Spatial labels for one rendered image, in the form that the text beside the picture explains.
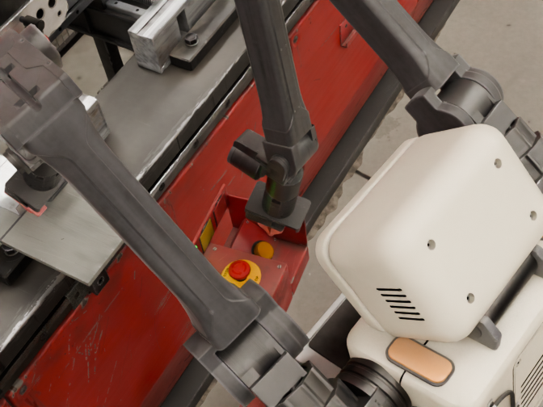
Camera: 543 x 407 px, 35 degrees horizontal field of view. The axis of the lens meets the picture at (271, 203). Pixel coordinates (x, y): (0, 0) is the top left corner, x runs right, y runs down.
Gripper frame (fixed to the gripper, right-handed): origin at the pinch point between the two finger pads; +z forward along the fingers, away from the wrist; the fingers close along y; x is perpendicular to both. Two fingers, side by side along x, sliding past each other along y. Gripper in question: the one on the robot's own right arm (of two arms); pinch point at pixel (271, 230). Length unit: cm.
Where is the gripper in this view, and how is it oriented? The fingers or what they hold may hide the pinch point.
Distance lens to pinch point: 156.1
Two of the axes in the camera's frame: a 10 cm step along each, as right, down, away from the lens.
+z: -1.2, 5.3, 8.4
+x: -3.6, 7.7, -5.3
